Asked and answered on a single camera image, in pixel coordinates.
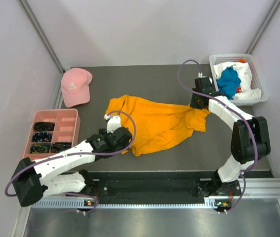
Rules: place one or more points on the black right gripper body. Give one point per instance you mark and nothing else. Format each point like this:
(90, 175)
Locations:
(195, 102)

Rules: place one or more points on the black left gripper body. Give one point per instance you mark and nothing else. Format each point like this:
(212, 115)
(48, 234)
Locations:
(103, 133)

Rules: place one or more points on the orange t shirt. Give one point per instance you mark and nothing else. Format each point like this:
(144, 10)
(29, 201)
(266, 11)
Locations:
(159, 126)

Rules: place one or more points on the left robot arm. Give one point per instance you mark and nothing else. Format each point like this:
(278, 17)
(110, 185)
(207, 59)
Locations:
(33, 180)

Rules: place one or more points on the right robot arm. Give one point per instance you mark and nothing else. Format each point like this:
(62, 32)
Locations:
(250, 137)

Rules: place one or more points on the blue t shirt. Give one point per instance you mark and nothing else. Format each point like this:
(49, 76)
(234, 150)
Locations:
(229, 82)

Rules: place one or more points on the white plastic laundry basket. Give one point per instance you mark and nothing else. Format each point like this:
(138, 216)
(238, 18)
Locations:
(257, 81)

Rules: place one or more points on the white t shirt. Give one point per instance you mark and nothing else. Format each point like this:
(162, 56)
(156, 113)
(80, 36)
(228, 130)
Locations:
(244, 91)

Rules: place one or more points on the dark patterned socks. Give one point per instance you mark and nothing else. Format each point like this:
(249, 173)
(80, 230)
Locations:
(58, 147)

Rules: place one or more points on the pink divided organizer tray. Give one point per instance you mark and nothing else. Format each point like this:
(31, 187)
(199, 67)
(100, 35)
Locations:
(67, 125)

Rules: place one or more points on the pink baseball cap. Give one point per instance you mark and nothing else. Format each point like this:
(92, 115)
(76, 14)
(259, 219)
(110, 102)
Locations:
(75, 87)

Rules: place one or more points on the green patterned socks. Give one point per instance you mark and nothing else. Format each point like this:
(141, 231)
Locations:
(40, 148)

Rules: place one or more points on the black folded socks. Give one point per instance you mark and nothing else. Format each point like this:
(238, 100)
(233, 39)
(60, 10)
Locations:
(43, 126)

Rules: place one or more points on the blue patterned socks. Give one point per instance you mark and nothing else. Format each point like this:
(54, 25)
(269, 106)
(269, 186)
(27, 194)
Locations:
(42, 137)

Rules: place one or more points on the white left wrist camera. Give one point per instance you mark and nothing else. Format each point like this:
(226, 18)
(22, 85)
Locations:
(113, 122)

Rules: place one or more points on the aluminium frame rail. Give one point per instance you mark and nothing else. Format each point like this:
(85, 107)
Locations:
(252, 188)

